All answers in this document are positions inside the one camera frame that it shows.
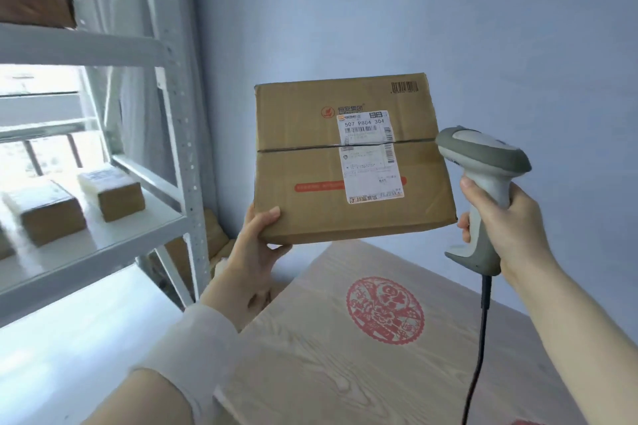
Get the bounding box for person's right hand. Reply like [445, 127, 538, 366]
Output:
[457, 177, 550, 289]

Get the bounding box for person's left hand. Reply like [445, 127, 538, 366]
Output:
[201, 204, 293, 331]

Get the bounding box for grey handheld barcode scanner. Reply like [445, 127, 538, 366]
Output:
[435, 126, 532, 277]

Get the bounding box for large brown cardboard parcel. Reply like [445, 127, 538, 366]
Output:
[253, 73, 458, 246]

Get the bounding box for person's left forearm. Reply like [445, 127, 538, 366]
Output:
[80, 302, 250, 425]

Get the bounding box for person's right forearm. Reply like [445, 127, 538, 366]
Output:
[508, 253, 638, 425]

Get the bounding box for brown cardboard box under shelf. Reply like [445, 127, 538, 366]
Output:
[164, 211, 237, 291]

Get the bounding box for red round paper-cut sticker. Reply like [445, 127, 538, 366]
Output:
[346, 276, 425, 346]

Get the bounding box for white wrist sleeve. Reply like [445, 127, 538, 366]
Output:
[135, 302, 250, 425]

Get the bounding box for small brown cardboard box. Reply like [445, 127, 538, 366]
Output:
[77, 164, 146, 222]
[2, 181, 88, 247]

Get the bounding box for white metal shelving rack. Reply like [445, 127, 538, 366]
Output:
[0, 0, 212, 328]

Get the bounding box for black scanner cable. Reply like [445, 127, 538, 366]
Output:
[461, 274, 493, 425]

